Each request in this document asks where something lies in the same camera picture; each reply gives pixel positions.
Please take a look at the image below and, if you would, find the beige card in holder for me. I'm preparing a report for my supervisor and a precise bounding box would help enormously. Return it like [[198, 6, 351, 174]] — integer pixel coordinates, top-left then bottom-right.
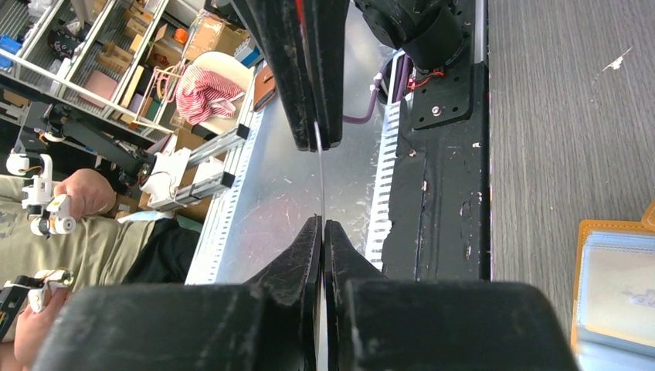
[[579, 249, 654, 346]]

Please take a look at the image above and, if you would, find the operator hand upper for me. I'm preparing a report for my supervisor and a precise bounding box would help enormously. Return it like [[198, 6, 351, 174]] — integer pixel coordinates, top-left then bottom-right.
[[61, 168, 117, 220]]

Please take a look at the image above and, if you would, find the brown leather wallet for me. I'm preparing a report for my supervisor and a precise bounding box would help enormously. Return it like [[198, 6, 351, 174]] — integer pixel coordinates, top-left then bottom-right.
[[253, 65, 277, 112]]

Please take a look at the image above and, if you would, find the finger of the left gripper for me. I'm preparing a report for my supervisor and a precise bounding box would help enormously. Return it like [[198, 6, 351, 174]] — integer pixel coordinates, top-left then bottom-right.
[[232, 0, 318, 151], [302, 1, 349, 150]]

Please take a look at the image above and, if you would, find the operator hand lower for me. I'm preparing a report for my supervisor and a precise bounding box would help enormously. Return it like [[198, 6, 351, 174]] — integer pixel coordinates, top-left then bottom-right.
[[14, 288, 70, 368]]

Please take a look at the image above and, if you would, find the white round stool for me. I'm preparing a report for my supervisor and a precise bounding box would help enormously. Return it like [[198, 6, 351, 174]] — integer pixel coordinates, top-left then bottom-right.
[[175, 51, 253, 134]]

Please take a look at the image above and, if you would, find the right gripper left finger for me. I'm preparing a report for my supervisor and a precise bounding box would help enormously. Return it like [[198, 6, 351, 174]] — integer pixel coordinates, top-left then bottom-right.
[[33, 216, 322, 370]]

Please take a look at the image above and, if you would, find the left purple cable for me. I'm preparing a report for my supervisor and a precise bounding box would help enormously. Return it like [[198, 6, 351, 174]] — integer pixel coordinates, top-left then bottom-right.
[[341, 56, 416, 126]]

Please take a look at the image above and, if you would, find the orange leather card holder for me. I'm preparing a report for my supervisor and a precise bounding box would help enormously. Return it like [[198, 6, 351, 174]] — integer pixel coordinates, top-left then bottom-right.
[[571, 205, 654, 370]]

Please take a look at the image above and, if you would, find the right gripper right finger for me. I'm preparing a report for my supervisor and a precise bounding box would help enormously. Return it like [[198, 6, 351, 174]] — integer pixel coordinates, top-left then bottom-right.
[[324, 221, 577, 370]]

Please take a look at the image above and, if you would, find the metal storage shelf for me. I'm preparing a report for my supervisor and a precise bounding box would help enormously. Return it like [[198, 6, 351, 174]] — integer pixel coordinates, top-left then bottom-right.
[[1, 1, 202, 142]]

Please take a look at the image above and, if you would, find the white teleoperation handle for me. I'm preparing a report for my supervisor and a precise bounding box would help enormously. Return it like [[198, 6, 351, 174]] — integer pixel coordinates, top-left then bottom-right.
[[6, 151, 76, 238]]

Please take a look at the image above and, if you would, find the red striped cloth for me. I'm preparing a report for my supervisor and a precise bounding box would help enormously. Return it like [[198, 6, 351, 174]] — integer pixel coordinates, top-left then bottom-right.
[[175, 66, 245, 125]]

